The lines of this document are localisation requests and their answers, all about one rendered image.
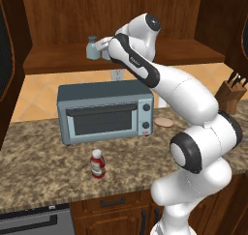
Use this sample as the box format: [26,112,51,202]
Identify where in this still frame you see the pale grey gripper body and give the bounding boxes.
[93,36,113,62]

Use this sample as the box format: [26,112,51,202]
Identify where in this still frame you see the grey-blue shaker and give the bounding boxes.
[85,35,103,61]

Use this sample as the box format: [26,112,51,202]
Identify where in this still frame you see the wooden cabinet door, dark panel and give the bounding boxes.
[0,0,34,152]
[193,0,248,79]

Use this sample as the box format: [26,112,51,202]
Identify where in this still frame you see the red condiment bottle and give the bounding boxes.
[89,148,107,180]

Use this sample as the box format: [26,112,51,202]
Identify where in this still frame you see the grey toaster oven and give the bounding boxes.
[56,79,155,147]

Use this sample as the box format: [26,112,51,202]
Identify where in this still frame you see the pink round plate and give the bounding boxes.
[153,117,175,129]

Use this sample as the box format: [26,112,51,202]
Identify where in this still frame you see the wooden knife block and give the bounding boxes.
[215,79,248,115]

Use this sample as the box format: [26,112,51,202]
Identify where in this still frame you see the wooden drawer front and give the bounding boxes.
[70,190,153,218]

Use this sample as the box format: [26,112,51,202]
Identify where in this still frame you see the wooden cupboard door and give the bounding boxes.
[73,207,153,235]
[188,173,248,235]

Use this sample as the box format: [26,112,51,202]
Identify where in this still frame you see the grey dishwasher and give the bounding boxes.
[0,203,77,235]

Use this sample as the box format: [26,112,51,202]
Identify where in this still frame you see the white wall outlet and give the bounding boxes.
[110,69,125,82]

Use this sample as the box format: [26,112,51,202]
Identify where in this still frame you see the open wooden wall cabinet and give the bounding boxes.
[21,0,227,76]

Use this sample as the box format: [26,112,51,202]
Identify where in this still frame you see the black drawer handle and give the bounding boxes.
[99,196,127,209]

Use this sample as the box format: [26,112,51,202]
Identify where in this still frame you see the black cupboard door handle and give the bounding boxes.
[139,209,148,235]
[153,207,161,227]

